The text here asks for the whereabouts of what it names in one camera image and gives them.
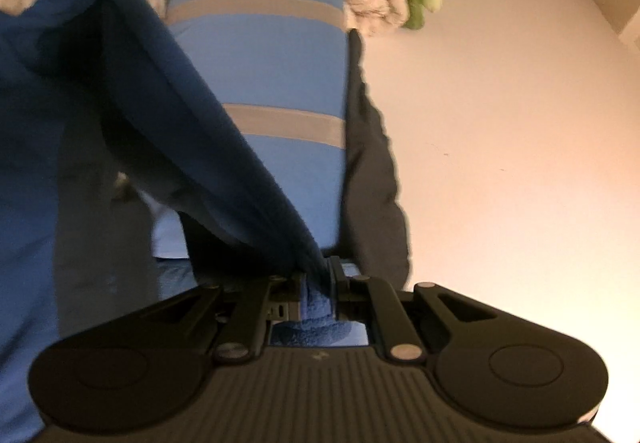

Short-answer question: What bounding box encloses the blue fleece blanket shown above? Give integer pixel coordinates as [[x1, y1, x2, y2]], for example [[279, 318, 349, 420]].
[[0, 0, 362, 443]]

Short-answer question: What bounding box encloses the dark cloth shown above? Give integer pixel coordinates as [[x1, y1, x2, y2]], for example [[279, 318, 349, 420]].
[[340, 30, 414, 295]]

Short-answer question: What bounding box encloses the blue grey-striped pillow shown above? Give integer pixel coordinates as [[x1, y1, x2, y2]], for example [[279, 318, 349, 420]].
[[165, 0, 349, 250]]

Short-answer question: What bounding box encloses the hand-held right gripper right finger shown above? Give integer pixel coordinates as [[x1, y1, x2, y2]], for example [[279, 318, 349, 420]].
[[327, 255, 505, 365]]

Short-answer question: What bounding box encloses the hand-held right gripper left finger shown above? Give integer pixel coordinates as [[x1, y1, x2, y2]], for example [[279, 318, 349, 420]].
[[142, 272, 308, 365]]

